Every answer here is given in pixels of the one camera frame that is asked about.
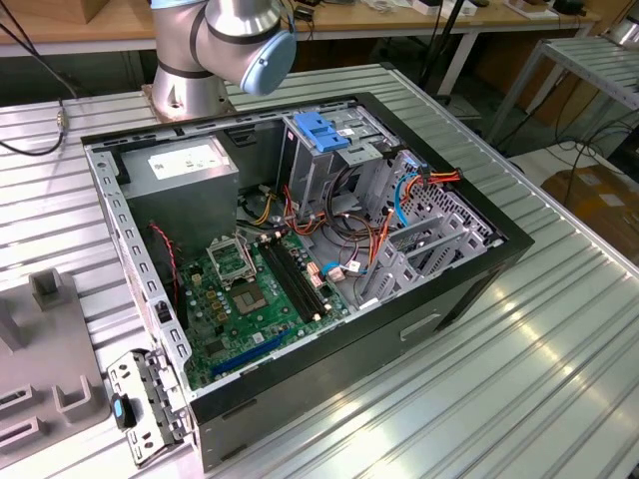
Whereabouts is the grey metal disk bay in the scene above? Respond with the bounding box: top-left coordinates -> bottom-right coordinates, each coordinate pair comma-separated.
356,209 -> 495,311

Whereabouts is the flat brown cardboard box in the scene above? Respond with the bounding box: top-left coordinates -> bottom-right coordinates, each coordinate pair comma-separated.
540,167 -> 639,268

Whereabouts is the yellow black wire bundle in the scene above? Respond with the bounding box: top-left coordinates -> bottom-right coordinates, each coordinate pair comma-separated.
238,183 -> 277,227

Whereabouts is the black latch with blue tab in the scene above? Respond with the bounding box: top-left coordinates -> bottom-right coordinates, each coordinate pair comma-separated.
109,392 -> 138,431

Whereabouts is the red orange wire bundle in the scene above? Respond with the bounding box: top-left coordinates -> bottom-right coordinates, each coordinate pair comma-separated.
281,185 -> 330,239

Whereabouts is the black cable with metal plug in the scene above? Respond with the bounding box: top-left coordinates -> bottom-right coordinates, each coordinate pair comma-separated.
0,97 -> 69,157

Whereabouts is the metal socket cover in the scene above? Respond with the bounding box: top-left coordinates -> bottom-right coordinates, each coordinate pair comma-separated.
206,233 -> 260,289

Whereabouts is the black case fan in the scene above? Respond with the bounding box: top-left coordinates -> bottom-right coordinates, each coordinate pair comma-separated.
147,223 -> 190,331

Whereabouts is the grey power supply unit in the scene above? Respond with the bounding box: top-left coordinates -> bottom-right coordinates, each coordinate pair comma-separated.
117,135 -> 242,258

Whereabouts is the black PC case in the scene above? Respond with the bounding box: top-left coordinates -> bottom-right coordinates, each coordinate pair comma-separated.
79,91 -> 536,474

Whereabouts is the green motherboard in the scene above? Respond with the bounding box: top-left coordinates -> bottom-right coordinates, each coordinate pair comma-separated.
175,227 -> 350,391

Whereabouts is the grey optical drive cage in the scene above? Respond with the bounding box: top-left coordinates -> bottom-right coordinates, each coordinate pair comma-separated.
277,106 -> 400,224

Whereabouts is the silver expansion slot bracket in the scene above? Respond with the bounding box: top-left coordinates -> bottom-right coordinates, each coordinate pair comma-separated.
107,348 -> 196,469

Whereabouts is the black tripod stand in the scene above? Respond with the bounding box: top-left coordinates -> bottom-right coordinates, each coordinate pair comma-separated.
417,0 -> 468,99

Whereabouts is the small brown cardboard box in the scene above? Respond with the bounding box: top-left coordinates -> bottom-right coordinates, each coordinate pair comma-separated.
19,0 -> 109,25

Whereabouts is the blue expansion slot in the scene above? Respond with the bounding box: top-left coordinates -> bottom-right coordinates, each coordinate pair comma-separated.
208,326 -> 295,379

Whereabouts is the wooden desk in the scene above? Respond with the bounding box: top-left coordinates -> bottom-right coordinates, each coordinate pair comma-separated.
0,0 -> 603,99

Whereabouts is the red fan wire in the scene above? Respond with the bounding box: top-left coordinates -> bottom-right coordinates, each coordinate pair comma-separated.
148,222 -> 181,306

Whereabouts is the grey parts rack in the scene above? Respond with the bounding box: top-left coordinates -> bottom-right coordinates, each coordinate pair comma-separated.
0,267 -> 110,453

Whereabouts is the black RAM slot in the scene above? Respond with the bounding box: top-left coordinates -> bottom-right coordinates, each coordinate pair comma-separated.
257,239 -> 310,324
278,234 -> 331,318
264,238 -> 317,322
271,236 -> 323,320

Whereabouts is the metal slat side table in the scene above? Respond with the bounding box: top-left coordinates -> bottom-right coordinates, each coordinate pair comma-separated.
486,35 -> 639,146

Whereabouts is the white box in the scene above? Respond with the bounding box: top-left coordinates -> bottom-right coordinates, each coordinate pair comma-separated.
412,0 -> 478,17

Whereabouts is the blue drive cage latch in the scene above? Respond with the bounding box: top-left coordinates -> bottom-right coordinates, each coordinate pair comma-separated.
293,112 -> 339,155

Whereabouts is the thick black cable bundle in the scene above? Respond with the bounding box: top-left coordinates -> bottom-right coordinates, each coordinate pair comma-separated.
323,167 -> 385,245

